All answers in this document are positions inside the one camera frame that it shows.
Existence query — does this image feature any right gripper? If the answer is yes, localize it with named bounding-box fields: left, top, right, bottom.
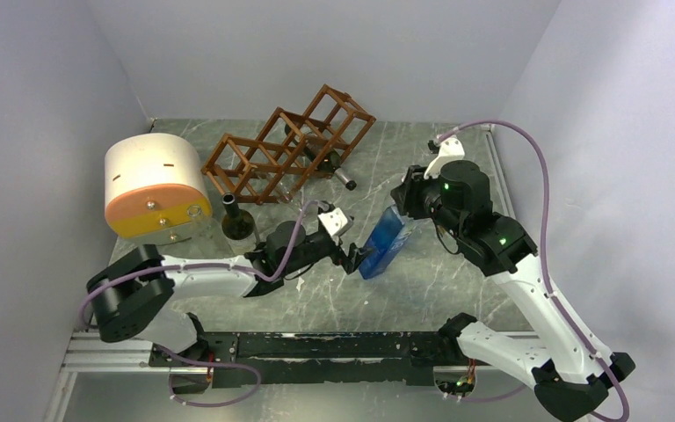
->
left=391, top=162, right=466, bottom=240

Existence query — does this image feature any blue square bottle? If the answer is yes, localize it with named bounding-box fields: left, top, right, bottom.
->
left=359, top=205, right=415, bottom=280

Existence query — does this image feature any green wine bottle tan label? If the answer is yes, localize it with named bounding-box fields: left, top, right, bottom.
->
left=283, top=123, right=359, bottom=193

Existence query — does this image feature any clear glass bottle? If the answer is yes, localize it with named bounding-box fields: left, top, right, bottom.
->
left=187, top=204, right=235, bottom=258

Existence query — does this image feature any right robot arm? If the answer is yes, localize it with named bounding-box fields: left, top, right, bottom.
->
left=391, top=160, right=635, bottom=421

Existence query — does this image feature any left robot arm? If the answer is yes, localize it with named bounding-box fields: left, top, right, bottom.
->
left=79, top=211, right=373, bottom=366

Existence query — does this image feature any dark wine bottle left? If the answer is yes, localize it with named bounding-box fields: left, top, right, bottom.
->
left=221, top=193, right=256, bottom=241

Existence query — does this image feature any brown wooden wine rack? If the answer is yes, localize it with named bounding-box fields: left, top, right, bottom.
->
left=200, top=84, right=376, bottom=205

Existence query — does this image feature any cream orange cylindrical box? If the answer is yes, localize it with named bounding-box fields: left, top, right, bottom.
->
left=104, top=133, right=212, bottom=245

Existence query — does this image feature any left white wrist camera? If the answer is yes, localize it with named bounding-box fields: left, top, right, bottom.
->
left=317, top=202, right=353, bottom=240

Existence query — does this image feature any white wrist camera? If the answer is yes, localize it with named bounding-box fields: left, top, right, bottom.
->
left=424, top=135, right=466, bottom=179
left=317, top=202, right=353, bottom=240

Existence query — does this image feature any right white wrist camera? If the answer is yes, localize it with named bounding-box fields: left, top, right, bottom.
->
left=424, top=135, right=466, bottom=179

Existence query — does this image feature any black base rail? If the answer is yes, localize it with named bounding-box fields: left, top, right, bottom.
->
left=149, top=331, right=469, bottom=389

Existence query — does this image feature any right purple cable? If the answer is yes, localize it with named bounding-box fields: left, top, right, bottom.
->
left=430, top=119, right=631, bottom=422

